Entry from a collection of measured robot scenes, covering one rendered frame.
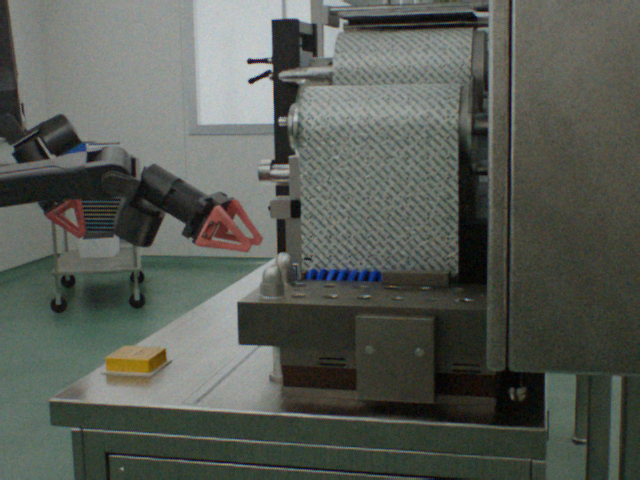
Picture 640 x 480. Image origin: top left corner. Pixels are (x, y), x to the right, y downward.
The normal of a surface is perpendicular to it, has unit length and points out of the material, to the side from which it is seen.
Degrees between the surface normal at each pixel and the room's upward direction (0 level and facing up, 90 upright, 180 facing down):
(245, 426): 90
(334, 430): 90
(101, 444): 90
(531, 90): 90
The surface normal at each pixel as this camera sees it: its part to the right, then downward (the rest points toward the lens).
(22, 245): 0.97, 0.02
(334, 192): -0.23, 0.15
